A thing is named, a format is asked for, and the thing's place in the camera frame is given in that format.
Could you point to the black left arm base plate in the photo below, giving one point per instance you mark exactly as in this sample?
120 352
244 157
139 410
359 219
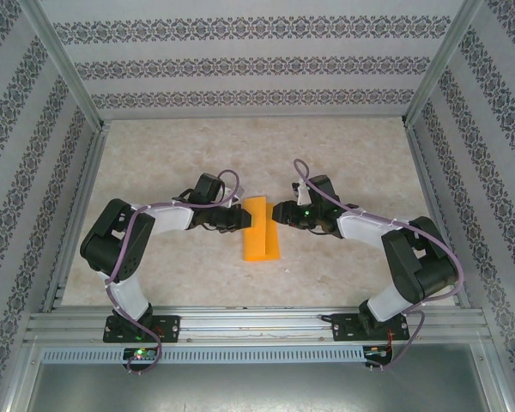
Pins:
171 328

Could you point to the aluminium mounting rail beam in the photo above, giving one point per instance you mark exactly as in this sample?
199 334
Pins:
257 324

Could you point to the aluminium frame post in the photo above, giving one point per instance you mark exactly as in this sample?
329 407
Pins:
443 60
62 60

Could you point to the circuit board with green light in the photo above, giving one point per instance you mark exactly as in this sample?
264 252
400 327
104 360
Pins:
141 353
377 352

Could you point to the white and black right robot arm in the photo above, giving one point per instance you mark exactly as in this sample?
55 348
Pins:
360 227

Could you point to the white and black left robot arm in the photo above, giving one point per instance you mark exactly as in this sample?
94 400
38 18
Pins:
171 219

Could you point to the orange cloth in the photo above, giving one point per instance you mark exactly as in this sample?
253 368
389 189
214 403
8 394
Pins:
257 242

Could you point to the grey sheet metal panel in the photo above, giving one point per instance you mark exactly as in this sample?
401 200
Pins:
257 390

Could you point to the aluminium frame strut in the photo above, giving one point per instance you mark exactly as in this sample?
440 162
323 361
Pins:
19 377
495 377

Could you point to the aluminium side rail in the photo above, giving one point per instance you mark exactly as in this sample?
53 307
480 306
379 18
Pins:
434 214
79 214

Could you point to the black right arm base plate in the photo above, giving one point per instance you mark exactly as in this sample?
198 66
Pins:
343 328

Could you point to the aluminium back rail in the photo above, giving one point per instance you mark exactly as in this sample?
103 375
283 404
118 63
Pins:
253 116

